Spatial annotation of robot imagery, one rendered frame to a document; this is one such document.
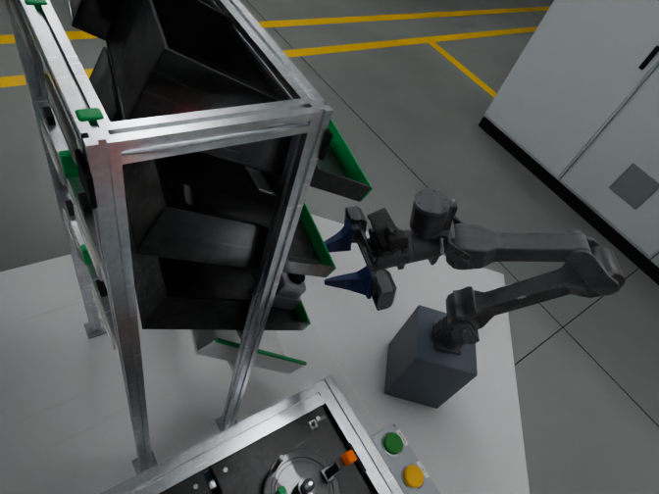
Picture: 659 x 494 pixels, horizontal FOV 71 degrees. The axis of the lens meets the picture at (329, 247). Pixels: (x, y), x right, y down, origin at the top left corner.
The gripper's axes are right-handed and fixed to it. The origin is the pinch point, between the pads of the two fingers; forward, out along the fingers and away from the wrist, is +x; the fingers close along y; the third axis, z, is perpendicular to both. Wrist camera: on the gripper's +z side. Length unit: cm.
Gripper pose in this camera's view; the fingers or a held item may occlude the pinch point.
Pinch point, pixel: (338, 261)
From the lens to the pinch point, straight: 76.6
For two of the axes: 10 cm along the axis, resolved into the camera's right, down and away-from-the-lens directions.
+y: 2.7, 7.5, -6.0
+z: 0.2, -6.3, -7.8
